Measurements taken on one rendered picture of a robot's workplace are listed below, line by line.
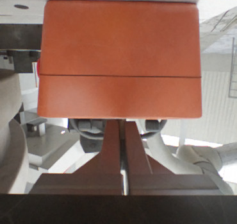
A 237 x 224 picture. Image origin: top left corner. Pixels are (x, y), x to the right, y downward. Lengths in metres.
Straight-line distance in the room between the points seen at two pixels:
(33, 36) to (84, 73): 1.14
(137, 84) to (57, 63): 0.09
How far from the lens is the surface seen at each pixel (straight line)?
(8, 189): 1.32
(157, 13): 0.20
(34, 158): 3.12
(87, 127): 0.27
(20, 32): 1.32
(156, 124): 0.27
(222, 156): 0.89
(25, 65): 1.43
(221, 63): 13.49
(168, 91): 0.19
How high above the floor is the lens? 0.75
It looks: 14 degrees up
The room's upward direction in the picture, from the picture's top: 179 degrees counter-clockwise
